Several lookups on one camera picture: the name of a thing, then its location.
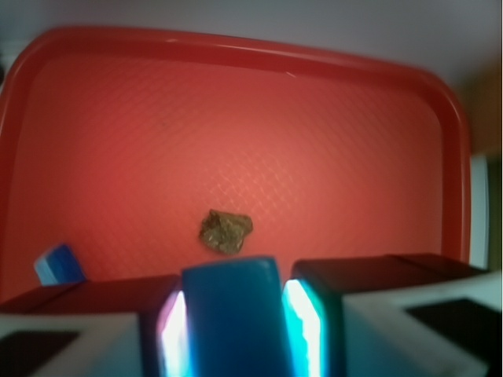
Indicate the blue rectangular block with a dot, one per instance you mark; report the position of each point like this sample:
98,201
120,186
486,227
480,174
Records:
236,319

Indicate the red plastic tray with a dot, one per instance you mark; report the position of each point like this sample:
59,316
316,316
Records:
118,141

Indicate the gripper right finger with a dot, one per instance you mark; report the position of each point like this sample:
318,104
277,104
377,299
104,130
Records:
394,315

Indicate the blue sponge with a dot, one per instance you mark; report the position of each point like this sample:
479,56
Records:
58,266

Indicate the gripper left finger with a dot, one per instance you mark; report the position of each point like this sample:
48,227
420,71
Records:
95,328

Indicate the brown rock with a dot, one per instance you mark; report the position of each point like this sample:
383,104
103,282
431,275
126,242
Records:
225,232

